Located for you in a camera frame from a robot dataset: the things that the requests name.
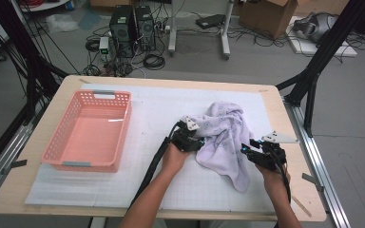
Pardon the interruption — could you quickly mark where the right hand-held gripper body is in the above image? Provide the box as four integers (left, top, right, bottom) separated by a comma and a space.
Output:
246, 130, 298, 172

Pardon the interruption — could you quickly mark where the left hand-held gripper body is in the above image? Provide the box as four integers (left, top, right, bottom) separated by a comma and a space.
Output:
170, 116, 201, 152

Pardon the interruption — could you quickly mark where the lavender printed cloth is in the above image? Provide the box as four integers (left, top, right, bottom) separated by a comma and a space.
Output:
180, 101, 255, 194

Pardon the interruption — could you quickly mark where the pink plastic basket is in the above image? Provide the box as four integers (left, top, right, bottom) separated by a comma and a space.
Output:
41, 89, 133, 173

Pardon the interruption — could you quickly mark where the person's left hand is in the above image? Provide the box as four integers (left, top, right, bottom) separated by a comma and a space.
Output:
161, 142, 193, 179

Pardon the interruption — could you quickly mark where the person's right hand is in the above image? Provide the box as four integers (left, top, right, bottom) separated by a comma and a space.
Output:
255, 163, 292, 198

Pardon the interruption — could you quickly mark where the white gridded mat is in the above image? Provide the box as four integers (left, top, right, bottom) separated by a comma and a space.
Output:
24, 83, 286, 213

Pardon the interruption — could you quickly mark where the thin wooden stick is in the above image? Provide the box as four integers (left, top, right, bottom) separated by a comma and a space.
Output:
293, 195, 313, 219

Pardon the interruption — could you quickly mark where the white metal stand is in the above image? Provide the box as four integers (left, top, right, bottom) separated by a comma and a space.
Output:
167, 0, 236, 61

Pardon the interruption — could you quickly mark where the black computer tower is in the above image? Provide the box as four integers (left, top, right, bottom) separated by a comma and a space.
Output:
108, 5, 136, 59
135, 5, 157, 51

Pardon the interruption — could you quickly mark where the black flat device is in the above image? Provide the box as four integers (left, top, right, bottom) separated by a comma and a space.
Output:
195, 13, 226, 30

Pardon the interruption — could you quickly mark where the white power box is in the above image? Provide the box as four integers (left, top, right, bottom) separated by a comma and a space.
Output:
98, 36, 110, 61

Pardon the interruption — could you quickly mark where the open cardboard box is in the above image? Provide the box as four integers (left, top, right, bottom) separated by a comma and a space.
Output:
239, 0, 298, 40

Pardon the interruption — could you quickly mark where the white flat board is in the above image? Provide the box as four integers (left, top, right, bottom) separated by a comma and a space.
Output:
286, 15, 359, 58

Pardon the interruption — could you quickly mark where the grey helmet-like device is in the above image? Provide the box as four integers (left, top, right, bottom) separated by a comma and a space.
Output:
293, 11, 338, 44

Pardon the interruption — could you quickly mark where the blue sheet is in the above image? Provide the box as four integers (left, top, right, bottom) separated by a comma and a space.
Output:
77, 9, 103, 31

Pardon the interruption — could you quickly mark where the clear plastic bag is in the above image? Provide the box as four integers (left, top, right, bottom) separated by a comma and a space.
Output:
46, 12, 80, 34

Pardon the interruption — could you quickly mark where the white round table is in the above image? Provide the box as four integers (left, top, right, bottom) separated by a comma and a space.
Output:
18, 0, 70, 13

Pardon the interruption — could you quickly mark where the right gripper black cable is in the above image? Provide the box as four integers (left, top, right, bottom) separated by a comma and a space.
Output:
274, 146, 293, 228

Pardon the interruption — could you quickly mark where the aluminium rail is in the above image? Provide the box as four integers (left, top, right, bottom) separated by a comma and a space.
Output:
0, 122, 34, 207
283, 101, 351, 228

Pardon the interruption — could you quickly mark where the grey metal bracket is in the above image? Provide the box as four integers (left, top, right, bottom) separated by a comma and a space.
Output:
1, 159, 29, 176
301, 172, 325, 193

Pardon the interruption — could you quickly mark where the coiled black cable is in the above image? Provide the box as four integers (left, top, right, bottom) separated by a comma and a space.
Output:
143, 53, 166, 71
85, 37, 101, 53
83, 64, 102, 77

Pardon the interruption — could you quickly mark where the black metal frame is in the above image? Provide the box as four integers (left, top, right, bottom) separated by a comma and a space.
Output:
0, 0, 70, 180
275, 0, 365, 138

